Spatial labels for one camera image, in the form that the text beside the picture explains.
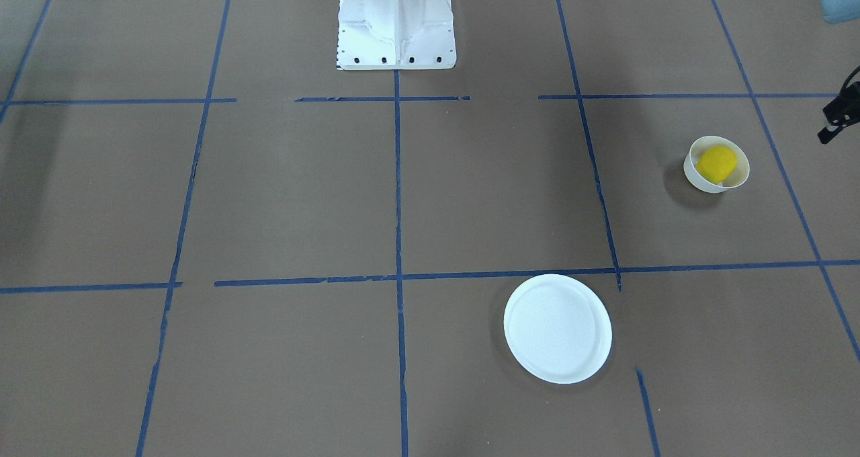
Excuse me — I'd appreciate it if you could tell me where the white bowl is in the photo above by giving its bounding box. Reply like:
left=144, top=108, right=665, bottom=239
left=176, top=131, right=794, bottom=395
left=683, top=136, right=750, bottom=194

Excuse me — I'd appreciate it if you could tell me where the yellow lemon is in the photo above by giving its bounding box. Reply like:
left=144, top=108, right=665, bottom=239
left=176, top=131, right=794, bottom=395
left=695, top=145, right=739, bottom=185

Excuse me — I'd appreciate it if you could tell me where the white pedestal column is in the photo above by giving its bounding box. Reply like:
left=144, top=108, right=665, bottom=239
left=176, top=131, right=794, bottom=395
left=336, top=0, right=458, bottom=71

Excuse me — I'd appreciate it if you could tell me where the white plate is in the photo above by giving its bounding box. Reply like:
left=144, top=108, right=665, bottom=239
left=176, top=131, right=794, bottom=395
left=503, top=274, right=613, bottom=384

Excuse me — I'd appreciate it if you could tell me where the brown paper table cover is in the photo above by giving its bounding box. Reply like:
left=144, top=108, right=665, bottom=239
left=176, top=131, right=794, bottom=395
left=2, top=0, right=858, bottom=456

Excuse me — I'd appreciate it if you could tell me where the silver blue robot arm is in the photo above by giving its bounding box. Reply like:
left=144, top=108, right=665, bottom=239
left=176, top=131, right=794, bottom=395
left=817, top=0, right=859, bottom=144

